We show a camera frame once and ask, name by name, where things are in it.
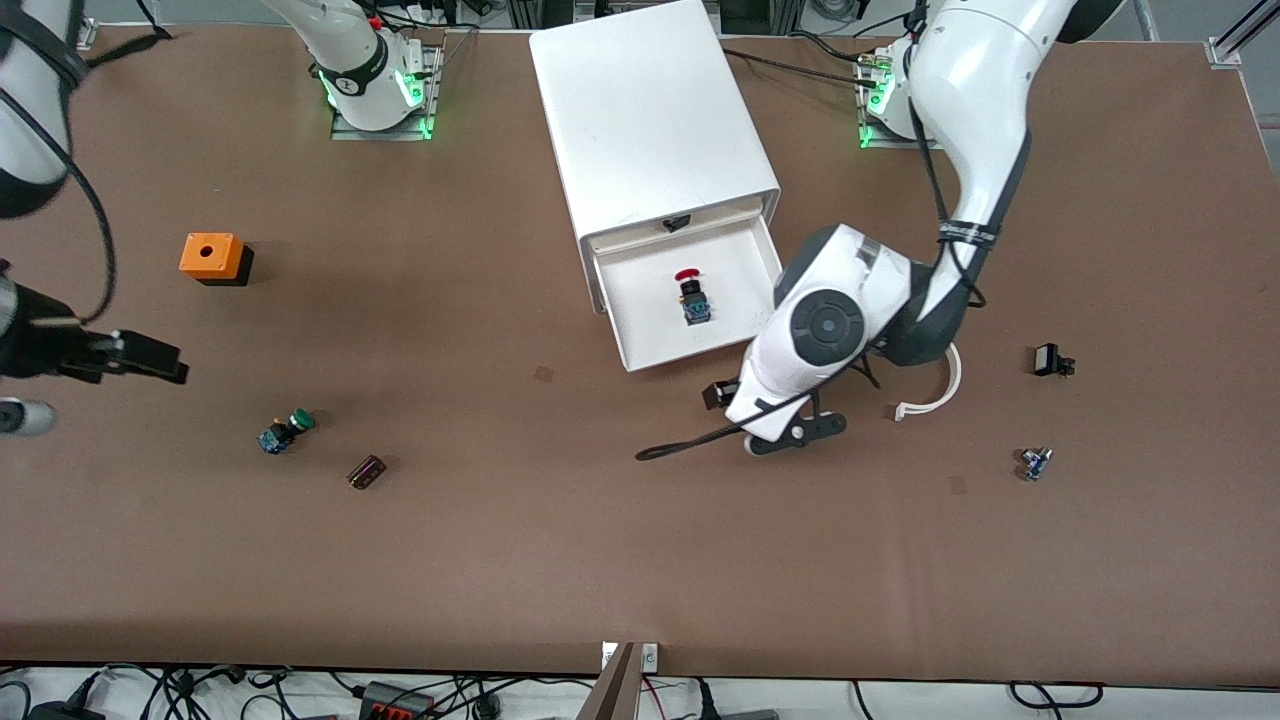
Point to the white drawer cabinet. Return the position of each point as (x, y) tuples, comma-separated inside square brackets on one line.
[(650, 110)]

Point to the orange button enclosure box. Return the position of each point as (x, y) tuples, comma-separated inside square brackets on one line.
[(210, 256)]

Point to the black switch with white face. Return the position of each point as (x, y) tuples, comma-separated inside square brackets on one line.
[(1048, 360)]

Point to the brown angled post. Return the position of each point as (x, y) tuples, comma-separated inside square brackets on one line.
[(612, 690)]

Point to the white semicircular plastic bracket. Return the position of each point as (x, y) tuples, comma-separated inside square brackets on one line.
[(950, 385)]

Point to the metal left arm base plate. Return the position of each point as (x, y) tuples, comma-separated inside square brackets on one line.
[(868, 140)]

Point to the small metal blue component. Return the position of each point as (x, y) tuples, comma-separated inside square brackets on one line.
[(1034, 464)]

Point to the black power strip red switches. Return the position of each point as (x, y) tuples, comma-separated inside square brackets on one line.
[(398, 700)]

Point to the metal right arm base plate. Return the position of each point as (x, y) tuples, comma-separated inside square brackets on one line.
[(345, 130)]

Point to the white drawer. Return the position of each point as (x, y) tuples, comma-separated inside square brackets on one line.
[(650, 310)]

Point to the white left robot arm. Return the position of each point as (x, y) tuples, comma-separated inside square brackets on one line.
[(980, 90)]

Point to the red push button switch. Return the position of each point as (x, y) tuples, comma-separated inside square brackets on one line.
[(694, 298)]

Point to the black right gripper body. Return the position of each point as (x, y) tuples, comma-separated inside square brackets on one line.
[(42, 350)]

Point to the dark red cylindrical capacitor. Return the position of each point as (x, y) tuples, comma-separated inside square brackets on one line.
[(366, 472)]

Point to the green push button switch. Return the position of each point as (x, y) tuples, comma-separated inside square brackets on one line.
[(285, 432)]

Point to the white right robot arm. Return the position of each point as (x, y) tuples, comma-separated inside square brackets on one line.
[(350, 50)]

